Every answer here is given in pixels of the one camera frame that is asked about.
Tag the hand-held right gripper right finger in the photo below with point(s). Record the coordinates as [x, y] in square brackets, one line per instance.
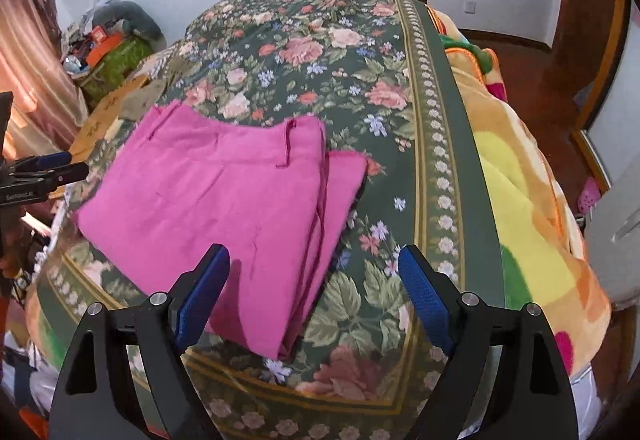
[425, 300]

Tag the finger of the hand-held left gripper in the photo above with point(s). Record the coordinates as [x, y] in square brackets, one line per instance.
[70, 171]
[50, 159]

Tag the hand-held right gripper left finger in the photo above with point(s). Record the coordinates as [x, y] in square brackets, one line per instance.
[200, 302]

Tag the pink pants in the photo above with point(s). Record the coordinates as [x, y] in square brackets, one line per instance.
[215, 210]

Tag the olive green garment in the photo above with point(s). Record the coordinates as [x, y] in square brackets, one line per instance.
[142, 99]

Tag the pink striped curtain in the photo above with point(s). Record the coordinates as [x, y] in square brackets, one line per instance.
[30, 59]

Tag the green patterned bag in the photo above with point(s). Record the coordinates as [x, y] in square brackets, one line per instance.
[117, 69]

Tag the orange box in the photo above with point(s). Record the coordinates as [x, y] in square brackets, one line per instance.
[102, 42]

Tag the orange fleece blanket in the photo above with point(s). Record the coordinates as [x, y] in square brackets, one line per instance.
[530, 180]

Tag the pile of clothes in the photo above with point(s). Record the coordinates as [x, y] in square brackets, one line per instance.
[100, 4]

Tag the grey plush toy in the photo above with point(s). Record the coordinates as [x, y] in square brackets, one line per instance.
[137, 22]

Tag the pink slipper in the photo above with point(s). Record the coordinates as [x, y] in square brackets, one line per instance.
[588, 195]

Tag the white stickered heater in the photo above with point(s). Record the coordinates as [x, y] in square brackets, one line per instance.
[615, 245]

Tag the floral green blanket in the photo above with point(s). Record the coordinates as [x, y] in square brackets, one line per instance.
[325, 69]

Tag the white wardrobe sliding door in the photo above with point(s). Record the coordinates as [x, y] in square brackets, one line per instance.
[617, 84]

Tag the white wall outlet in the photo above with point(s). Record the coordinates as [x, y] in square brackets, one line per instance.
[469, 6]

